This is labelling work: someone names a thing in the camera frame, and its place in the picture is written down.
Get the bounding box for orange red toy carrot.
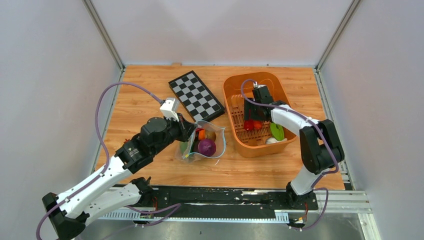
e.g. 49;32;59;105
253;120;263;130

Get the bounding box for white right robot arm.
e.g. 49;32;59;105
245;81;345;209

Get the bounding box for white toy garlic bulb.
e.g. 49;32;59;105
265;137;288;145

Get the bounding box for orange toy fruit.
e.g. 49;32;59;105
196;128;207;141

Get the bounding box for green toy pepper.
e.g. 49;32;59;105
179;141;190;157

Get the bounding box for orange plastic basket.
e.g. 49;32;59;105
222;71;298;158

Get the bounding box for brown toy potato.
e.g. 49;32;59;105
204;130;217;141

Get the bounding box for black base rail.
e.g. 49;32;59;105
134;186;319;219

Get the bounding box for clear zip top bag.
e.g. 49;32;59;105
174;120;226;163

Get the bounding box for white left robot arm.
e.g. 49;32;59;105
42;113;197;240

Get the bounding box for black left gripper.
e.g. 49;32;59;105
152;111;198;155

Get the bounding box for black white chessboard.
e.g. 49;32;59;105
168;70;225;122

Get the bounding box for red toy chili pepper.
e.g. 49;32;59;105
243;119;255;131

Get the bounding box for green toy avocado half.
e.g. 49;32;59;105
269;122;285;141

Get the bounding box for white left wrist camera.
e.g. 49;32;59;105
159;97;180;122

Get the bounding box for purple toy onion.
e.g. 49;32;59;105
197;138;216;157

